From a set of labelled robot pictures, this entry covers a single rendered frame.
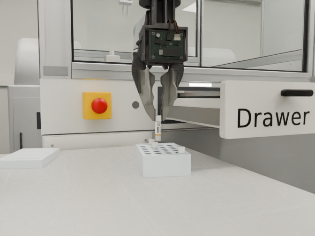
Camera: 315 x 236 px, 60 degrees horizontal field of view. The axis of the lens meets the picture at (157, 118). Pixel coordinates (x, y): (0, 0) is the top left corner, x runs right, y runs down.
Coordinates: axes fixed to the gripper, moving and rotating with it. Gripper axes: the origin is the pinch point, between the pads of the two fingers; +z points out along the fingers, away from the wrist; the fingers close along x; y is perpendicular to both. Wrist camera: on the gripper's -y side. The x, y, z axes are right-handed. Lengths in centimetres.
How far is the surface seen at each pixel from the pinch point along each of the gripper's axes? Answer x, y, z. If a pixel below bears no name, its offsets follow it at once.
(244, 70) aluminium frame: 37, -38, -12
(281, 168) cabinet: 54, -41, 23
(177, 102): 9.7, -22.5, -1.6
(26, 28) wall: -112, -340, -93
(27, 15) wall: -110, -341, -110
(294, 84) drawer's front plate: 29.0, -1.8, -5.6
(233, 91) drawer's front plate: 14.1, 1.1, -4.0
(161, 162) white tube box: 0.0, 4.0, 8.2
